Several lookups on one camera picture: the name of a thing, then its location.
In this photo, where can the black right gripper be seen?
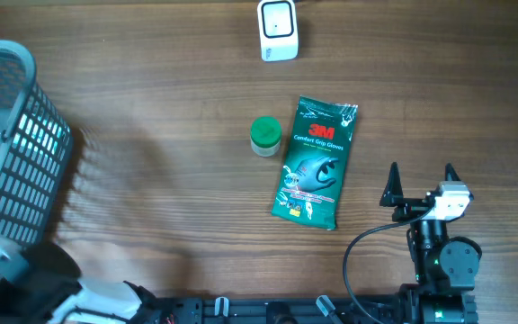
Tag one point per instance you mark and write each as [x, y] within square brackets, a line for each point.
[393, 195]

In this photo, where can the green 3M gloves package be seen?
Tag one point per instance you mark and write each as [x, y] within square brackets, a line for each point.
[315, 162]

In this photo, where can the green lid plastic jar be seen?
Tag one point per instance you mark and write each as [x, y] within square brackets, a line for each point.
[265, 136]

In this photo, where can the dark mesh shopping basket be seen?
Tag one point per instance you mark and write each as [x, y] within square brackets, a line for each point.
[35, 147]

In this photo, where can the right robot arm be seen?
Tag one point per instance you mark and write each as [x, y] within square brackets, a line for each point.
[445, 267]

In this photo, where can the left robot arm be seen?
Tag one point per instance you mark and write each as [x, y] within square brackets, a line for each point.
[43, 284]

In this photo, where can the white barcode scanner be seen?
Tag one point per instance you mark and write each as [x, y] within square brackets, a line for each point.
[278, 30]

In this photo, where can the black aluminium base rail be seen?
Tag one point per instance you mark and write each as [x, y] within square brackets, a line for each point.
[391, 309]

